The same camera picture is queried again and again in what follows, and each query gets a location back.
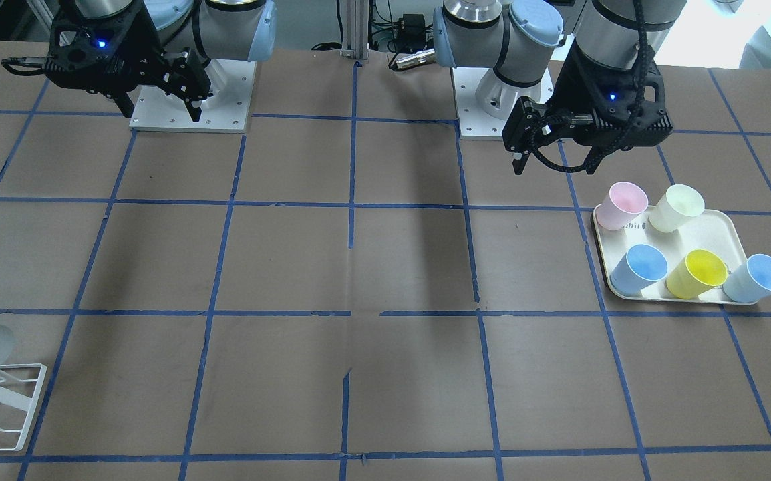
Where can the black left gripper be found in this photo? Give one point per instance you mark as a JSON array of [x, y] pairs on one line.
[[571, 85]]

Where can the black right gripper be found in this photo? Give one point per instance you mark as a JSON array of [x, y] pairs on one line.
[[147, 41]]

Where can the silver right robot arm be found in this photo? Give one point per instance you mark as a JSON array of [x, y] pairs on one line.
[[231, 30]]

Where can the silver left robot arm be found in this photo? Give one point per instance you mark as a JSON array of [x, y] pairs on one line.
[[517, 40]]

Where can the pink plastic cup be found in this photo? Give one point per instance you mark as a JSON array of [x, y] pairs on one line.
[[622, 204]]

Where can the cream plastic cup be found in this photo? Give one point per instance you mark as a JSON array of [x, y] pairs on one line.
[[679, 205]]

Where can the yellow plastic cup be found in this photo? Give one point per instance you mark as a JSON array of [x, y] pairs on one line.
[[698, 272]]

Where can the light blue plastic cup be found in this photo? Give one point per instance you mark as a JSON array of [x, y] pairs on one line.
[[751, 281]]

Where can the silver metal connector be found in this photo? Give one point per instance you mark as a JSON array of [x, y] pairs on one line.
[[413, 60]]

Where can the black power adapter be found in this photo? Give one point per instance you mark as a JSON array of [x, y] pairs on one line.
[[410, 33]]

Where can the cream plastic tray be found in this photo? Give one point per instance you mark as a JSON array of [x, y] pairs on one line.
[[712, 230]]

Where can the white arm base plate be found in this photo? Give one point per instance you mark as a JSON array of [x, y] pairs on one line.
[[226, 111], [486, 120]]

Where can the aluminium frame post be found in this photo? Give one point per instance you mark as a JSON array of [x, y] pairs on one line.
[[355, 23]]

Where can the white wire cup rack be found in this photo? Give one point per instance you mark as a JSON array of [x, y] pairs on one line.
[[21, 391]]

